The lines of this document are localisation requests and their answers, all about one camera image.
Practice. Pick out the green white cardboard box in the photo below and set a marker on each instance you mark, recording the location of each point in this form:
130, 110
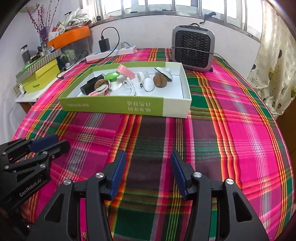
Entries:
173, 100

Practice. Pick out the glass jar black lid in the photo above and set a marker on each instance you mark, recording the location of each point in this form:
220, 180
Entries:
25, 54

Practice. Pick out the grey black space heater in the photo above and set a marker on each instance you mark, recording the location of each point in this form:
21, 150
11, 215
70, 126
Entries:
193, 47

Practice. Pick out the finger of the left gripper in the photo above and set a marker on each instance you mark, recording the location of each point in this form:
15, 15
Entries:
15, 150
39, 159

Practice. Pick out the pink green earphone case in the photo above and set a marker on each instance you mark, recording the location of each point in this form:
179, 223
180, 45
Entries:
100, 91

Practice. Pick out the purple flower branches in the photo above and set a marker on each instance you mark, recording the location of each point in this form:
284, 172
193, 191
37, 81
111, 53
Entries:
44, 20

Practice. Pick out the orange storage bin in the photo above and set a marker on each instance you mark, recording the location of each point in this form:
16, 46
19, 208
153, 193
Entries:
69, 37

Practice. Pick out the white ball gadget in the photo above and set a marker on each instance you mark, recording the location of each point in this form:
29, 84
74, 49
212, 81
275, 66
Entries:
147, 85

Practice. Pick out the white grey handheld device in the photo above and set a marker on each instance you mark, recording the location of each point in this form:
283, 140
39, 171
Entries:
165, 72

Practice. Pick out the black window handle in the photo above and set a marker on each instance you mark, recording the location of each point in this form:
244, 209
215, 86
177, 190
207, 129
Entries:
207, 17

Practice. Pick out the brown walnut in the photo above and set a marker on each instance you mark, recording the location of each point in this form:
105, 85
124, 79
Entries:
100, 83
160, 80

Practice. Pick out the green cap white stand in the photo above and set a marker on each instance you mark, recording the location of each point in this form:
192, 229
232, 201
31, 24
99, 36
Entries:
112, 78

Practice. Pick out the black power adapter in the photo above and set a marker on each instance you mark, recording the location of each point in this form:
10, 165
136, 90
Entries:
104, 44

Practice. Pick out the black rectangular device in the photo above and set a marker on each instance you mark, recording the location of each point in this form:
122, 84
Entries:
89, 86

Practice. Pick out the yellow shoe box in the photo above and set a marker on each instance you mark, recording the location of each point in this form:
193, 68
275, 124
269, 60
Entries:
42, 77

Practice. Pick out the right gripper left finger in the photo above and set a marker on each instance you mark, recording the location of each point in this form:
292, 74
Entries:
60, 218

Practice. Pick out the white blue power strip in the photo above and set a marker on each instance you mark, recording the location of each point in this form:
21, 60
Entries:
110, 53

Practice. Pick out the plaid pink green blanket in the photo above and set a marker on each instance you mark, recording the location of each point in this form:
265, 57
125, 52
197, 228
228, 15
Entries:
229, 133

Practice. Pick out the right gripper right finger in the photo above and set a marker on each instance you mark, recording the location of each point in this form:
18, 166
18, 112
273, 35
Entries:
236, 218

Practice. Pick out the cream patterned curtain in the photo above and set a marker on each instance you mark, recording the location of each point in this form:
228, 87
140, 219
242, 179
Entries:
273, 76

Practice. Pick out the striped grey box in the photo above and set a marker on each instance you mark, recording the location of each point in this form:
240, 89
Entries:
36, 65

